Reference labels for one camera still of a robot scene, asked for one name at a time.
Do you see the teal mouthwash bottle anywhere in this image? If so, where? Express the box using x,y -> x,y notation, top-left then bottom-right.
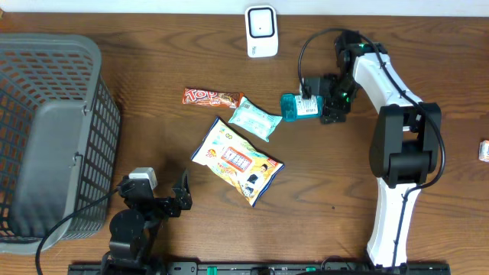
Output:
280,93 -> 323,122

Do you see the yellow chips bag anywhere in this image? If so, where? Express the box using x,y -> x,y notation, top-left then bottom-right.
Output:
191,117 -> 285,206

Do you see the light teal wipes pack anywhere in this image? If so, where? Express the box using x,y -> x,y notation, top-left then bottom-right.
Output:
228,97 -> 282,142

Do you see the red Top chocolate bar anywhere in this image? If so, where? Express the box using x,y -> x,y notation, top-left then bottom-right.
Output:
182,88 -> 244,108

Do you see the small orange snack box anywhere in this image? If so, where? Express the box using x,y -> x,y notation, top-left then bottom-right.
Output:
478,140 -> 489,163

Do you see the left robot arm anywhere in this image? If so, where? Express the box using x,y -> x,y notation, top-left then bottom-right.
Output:
99,167 -> 193,275

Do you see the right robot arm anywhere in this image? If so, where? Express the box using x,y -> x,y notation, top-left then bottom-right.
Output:
299,27 -> 446,269

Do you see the white barcode scanner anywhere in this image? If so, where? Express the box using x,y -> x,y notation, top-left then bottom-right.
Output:
244,5 -> 279,58

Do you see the grey plastic basket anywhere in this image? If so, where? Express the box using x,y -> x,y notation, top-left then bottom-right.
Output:
1,34 -> 121,254

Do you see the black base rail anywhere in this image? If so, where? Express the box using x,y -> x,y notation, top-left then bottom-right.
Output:
67,260 -> 452,275

